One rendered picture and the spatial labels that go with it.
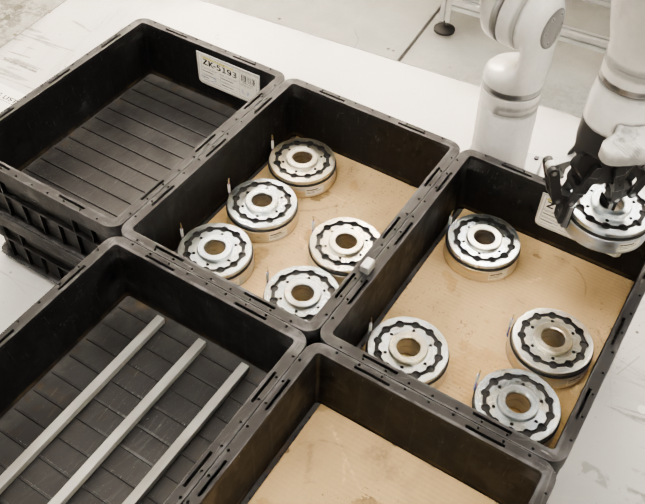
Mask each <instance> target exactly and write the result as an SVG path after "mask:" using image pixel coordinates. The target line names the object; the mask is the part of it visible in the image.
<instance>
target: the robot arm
mask: <svg viewBox="0 0 645 504"><path fill-rule="evenodd" d="M565 12H566V2H565V0H480V22H481V27H482V29H483V31H484V32H485V34H486V35H487V36H489V37H490V38H492V39H493V40H495V41H497V42H500V43H502V44H504V45H506V46H509V47H511V48H513V49H515V50H518V51H519V52H509V53H503V54H499V55H497V56H494V57H493V58H491V59H490V60H489V61H488V62H487V63H486V65H485V67H484V71H483V77H482V83H481V89H480V95H479V101H478V108H477V114H476V120H475V126H474V132H473V138H472V144H471V149H472V150H477V151H479V152H482V153H484V154H487V155H489V156H492V157H494V158H497V159H499V160H502V161H504V162H507V163H509V164H512V165H514V166H517V167H519V168H522V169H524V167H525V163H526V159H527V155H528V151H529V146H530V142H531V138H532V133H533V129H534V124H535V120H536V116H537V111H538V107H539V102H540V98H541V94H542V90H543V86H544V82H545V79H546V77H547V74H548V72H549V69H550V66H551V63H552V59H553V56H554V52H555V48H556V45H557V42H558V38H559V35H560V32H561V29H562V25H563V22H564V18H565ZM542 163H543V170H544V178H545V186H546V190H547V192H548V194H549V196H550V198H551V201H552V203H553V204H554V205H556V208H555V211H554V216H555V218H556V220H557V223H558V224H559V225H560V227H561V228H567V227H568V225H569V223H570V220H571V217H572V215H573V212H574V210H575V206H574V205H575V204H576V203H577V201H578V200H579V198H580V197H581V196H582V195H586V194H587V192H588V191H589V189H590V188H591V187H592V185H594V184H598V183H604V188H605V191H602V192H601V194H600V199H599V201H600V204H601V205H602V206H603V207H604V208H606V209H608V210H612V211H614V210H615V208H616V205H617V203H618V202H620V201H621V199H622V198H623V197H626V196H628V197H629V198H634V197H636V196H637V195H638V194H639V192H640V191H641V190H642V189H643V188H644V186H645V0H611V18H610V42H609V44H608V47H607V50H606V53H605V56H604V59H603V62H602V65H601V68H600V71H599V73H598V75H597V77H596V79H595V81H594V83H593V85H592V87H591V90H590V92H589V95H588V98H587V102H586V105H585V108H584V111H583V114H582V117H581V120H580V123H579V126H578V129H577V133H576V140H575V144H574V145H573V147H572V148H571V149H570V150H569V151H568V153H567V156H564V157H561V158H557V159H553V157H552V156H550V155H548V156H545V157H544V158H543V159H542ZM569 166H571V168H570V170H569V171H568V173H567V179H566V181H565V182H564V184H563V185H562V187H561V180H560V179H563V178H564V173H565V170H566V168H568V167H569ZM635 178H636V182H635V183H634V184H633V183H632V181H633V180H634V179H635ZM571 190H572V192H571Z"/></svg>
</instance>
